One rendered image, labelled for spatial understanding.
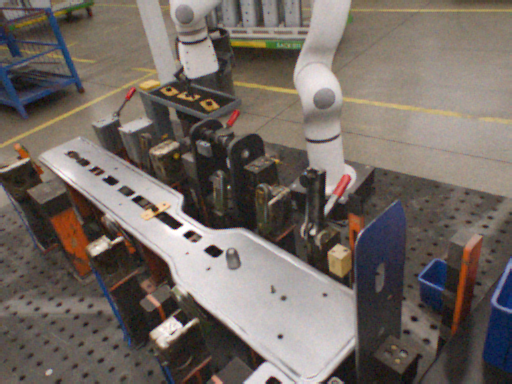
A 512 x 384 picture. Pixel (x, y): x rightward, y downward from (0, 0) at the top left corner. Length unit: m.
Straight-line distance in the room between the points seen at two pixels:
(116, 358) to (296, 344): 0.63
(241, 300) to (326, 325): 0.18
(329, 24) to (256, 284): 0.75
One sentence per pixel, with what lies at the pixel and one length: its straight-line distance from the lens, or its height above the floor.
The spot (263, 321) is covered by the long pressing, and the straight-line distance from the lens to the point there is 0.89.
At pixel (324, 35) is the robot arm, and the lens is 1.33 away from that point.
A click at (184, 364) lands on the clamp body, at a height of 0.96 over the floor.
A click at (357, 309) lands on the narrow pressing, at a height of 1.21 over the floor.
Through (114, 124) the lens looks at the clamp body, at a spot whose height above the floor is 1.04.
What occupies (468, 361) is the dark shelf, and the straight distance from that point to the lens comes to 0.82.
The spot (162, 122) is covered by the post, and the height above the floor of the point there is 1.01.
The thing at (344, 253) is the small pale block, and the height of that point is 1.06.
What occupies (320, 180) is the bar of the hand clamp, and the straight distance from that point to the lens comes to 0.87.
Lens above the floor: 1.69
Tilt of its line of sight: 34 degrees down
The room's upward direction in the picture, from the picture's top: 11 degrees counter-clockwise
